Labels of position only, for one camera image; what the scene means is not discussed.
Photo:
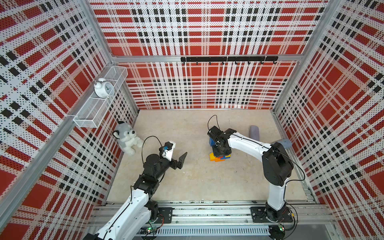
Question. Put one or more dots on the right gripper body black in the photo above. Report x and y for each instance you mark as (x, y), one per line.
(218, 151)

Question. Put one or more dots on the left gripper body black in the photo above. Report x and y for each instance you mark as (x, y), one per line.
(173, 163)

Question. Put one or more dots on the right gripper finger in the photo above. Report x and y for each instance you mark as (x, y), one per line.
(230, 131)
(221, 151)

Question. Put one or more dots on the orange lego brick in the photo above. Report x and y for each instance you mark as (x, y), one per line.
(219, 160)

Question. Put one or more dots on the yellow lego brick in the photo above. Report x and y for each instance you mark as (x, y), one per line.
(212, 157)

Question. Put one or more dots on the blue square lego brick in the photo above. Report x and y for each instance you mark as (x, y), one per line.
(211, 142)

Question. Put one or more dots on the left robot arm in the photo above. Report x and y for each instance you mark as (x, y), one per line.
(139, 209)

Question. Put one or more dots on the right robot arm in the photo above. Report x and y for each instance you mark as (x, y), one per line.
(277, 166)

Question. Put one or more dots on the purple grey oval case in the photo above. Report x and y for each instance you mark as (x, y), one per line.
(254, 133)

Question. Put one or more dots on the grey husky plush toy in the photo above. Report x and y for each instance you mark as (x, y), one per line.
(127, 138)

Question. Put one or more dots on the blue grey oval case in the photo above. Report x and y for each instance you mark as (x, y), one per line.
(286, 143)

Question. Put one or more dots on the white alarm clock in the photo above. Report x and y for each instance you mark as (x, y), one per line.
(103, 88)

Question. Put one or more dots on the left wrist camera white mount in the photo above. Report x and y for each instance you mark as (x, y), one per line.
(166, 151)

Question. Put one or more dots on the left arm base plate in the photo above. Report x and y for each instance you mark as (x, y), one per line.
(165, 215)

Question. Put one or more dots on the aluminium front rail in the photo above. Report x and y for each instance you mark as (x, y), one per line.
(239, 212)

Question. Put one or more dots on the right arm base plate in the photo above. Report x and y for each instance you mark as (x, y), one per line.
(270, 215)

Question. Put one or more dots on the black hook rail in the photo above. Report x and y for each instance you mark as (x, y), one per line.
(260, 59)

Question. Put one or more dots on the white wire mesh shelf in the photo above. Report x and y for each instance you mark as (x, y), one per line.
(93, 111)

